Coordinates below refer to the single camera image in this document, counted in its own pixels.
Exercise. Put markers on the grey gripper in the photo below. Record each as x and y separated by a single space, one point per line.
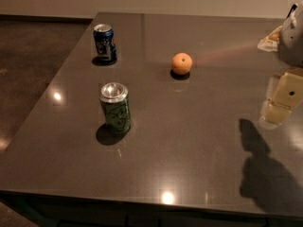
292 40

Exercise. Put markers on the green soda can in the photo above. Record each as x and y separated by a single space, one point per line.
115 105

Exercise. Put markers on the blue soda can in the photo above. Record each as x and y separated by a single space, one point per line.
105 43

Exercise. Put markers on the orange fruit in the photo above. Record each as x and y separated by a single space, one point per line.
181 64

